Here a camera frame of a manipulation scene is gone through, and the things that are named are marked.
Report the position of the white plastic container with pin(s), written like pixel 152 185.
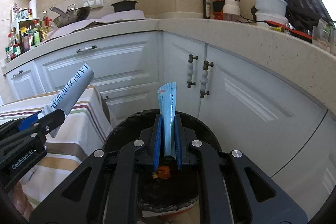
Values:
pixel 271 19

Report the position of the light blue packet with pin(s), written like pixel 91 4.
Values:
pixel 166 108

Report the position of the metal wok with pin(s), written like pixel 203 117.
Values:
pixel 71 18

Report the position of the striped tablecloth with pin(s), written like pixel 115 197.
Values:
pixel 71 134

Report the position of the white wall hook rack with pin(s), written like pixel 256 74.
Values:
pixel 92 1

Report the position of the white paper towel roll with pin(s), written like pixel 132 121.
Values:
pixel 32 7

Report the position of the white printed tube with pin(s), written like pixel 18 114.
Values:
pixel 71 90

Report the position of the dark oil bottle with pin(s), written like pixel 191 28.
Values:
pixel 206 6

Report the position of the clear plastic container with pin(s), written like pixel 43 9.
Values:
pixel 324 35

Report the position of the orange scrap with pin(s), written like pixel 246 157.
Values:
pixel 164 172

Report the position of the red decorated holder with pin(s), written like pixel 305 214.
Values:
pixel 218 7

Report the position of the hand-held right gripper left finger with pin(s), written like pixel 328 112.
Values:
pixel 157 140

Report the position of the white jar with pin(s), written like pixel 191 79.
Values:
pixel 231 7

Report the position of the red long utensil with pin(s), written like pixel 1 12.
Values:
pixel 299 33

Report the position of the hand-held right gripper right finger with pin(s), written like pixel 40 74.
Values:
pixel 178 140

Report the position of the group of condiment bottles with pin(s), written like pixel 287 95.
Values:
pixel 29 35

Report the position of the black trash bin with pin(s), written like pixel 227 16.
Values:
pixel 168 192

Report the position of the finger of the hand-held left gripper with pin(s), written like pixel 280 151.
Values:
pixel 29 121
pixel 52 119

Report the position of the white kitchen cabinet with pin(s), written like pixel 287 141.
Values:
pixel 126 64

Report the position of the black pot with lid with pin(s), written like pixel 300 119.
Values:
pixel 123 6

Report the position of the pale stove cover cloth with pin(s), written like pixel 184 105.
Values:
pixel 118 18

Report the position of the person's left hand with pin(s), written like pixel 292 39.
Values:
pixel 23 197

